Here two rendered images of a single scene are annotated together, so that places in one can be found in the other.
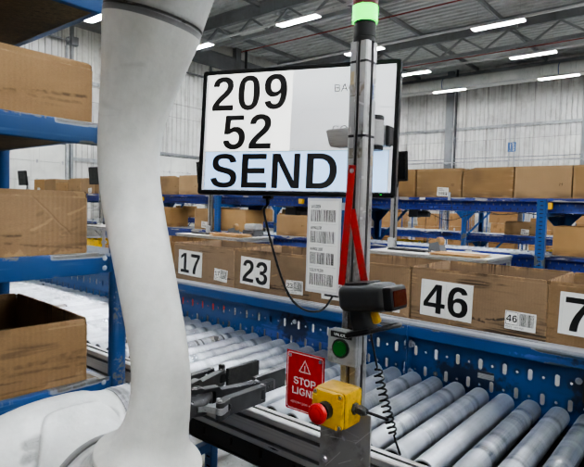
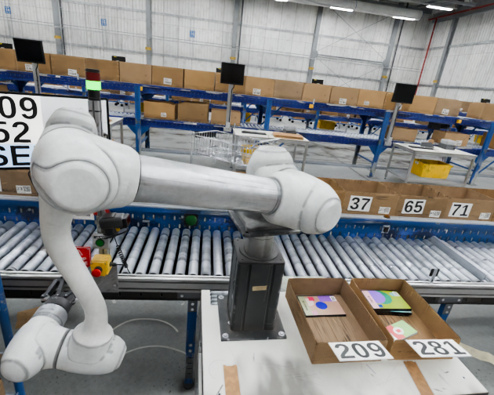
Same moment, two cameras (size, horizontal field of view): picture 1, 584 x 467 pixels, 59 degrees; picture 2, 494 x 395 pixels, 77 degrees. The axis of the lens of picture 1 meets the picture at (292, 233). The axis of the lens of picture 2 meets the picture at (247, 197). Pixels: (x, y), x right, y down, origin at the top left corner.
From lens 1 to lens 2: 64 cm
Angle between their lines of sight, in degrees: 50
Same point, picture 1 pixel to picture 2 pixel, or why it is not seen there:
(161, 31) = not seen: hidden behind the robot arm
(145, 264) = (85, 277)
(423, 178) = (56, 60)
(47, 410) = (32, 336)
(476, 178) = (94, 66)
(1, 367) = not seen: outside the picture
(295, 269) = (22, 179)
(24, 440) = (35, 351)
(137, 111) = (67, 223)
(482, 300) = not seen: hidden behind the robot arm
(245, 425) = (41, 284)
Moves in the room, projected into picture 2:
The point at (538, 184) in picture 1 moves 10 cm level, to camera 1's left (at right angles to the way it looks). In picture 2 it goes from (133, 74) to (128, 74)
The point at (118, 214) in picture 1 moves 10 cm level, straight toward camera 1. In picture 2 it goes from (67, 264) to (96, 277)
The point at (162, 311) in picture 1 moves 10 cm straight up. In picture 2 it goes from (95, 290) to (92, 258)
